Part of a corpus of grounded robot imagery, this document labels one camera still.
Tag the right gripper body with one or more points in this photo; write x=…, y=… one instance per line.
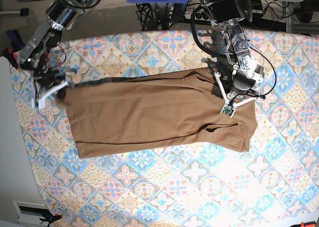
x=50, y=81

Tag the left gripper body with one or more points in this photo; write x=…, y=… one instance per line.
x=241, y=84

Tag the brown t-shirt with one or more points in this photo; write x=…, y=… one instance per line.
x=170, y=109

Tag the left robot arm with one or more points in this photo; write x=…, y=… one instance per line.
x=226, y=15

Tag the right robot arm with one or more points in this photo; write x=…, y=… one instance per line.
x=34, y=57

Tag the red black clamp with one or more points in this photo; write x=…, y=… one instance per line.
x=12, y=55

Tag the white power strip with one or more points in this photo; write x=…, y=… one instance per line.
x=201, y=15

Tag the patterned tablecloth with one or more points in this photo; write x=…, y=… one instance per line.
x=198, y=185

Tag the white floor vent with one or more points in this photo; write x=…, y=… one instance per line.
x=29, y=214

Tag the orange black clamp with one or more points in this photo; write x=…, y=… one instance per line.
x=50, y=218

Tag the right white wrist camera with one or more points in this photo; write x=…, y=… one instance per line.
x=39, y=100

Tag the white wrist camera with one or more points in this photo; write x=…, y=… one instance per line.
x=232, y=103
x=39, y=100

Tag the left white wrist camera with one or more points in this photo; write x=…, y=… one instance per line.
x=232, y=103

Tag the blue handled clamp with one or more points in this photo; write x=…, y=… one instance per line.
x=16, y=40

